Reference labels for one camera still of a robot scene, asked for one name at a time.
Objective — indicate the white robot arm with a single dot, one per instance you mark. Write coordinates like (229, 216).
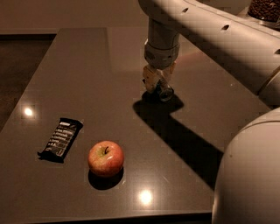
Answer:
(226, 71)

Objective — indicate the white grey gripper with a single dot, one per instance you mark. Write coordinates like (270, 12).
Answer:
(161, 57)

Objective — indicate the black snack bar wrapper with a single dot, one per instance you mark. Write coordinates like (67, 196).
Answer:
(61, 140)

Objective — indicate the silver blue redbull can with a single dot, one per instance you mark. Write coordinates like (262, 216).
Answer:
(165, 93)

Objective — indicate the red yellow apple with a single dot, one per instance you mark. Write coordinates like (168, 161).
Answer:
(105, 159)

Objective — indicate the jar of coffee beans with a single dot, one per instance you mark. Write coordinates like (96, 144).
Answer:
(266, 10)

